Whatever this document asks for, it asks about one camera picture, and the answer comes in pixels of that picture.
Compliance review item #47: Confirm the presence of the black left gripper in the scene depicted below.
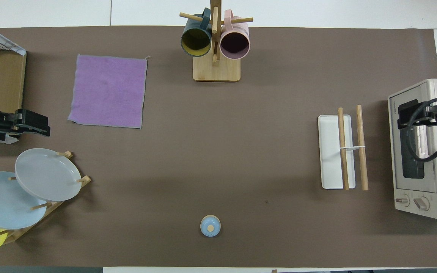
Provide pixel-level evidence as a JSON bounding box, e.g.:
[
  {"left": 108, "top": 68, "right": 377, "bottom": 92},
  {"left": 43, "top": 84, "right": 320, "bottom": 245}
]
[{"left": 0, "top": 109, "right": 51, "bottom": 141}]

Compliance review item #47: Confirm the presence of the purple and grey towel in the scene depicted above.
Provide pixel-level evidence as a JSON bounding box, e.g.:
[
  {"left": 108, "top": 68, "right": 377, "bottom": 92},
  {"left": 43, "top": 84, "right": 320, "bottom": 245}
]
[{"left": 68, "top": 54, "right": 152, "bottom": 130}]

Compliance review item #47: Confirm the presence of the wooden plate rack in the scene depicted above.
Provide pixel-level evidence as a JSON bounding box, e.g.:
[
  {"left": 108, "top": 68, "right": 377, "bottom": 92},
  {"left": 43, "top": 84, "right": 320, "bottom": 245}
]
[{"left": 0, "top": 151, "right": 91, "bottom": 245}]

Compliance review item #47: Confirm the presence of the wooden shelf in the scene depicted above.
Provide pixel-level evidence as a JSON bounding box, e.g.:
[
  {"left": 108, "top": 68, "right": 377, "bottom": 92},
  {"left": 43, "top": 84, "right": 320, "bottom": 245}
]
[{"left": 0, "top": 30, "right": 27, "bottom": 137}]

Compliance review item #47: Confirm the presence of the grey plate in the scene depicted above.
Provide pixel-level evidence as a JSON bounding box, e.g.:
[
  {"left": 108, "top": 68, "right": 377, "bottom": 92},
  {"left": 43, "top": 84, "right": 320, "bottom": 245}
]
[{"left": 15, "top": 148, "right": 82, "bottom": 202}]

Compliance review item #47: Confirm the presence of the light blue plate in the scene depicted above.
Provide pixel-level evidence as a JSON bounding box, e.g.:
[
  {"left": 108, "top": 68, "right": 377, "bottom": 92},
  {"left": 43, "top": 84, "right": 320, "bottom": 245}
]
[{"left": 0, "top": 171, "right": 47, "bottom": 229}]

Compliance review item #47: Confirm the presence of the dark teal mug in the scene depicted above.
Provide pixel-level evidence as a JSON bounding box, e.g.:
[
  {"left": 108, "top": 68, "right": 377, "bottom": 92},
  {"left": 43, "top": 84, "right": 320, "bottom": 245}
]
[{"left": 181, "top": 8, "right": 213, "bottom": 57}]

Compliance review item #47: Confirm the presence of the pink mug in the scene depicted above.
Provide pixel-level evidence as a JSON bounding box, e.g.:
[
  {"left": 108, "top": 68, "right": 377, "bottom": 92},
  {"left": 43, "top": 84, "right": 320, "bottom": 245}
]
[{"left": 220, "top": 9, "right": 250, "bottom": 60}]

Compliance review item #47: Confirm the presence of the brown table mat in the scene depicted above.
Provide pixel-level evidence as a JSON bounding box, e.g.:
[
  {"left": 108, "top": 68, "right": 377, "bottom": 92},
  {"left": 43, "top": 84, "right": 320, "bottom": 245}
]
[{"left": 0, "top": 26, "right": 437, "bottom": 268}]

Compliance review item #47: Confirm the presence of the wooden mug tree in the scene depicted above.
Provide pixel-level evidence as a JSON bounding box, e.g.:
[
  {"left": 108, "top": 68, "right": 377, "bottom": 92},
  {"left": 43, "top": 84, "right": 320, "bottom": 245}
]
[{"left": 179, "top": 0, "right": 253, "bottom": 82}]

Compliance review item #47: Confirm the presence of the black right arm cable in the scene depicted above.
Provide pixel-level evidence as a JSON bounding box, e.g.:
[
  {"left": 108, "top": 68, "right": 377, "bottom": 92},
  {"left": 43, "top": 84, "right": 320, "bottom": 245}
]
[{"left": 406, "top": 96, "right": 437, "bottom": 163}]

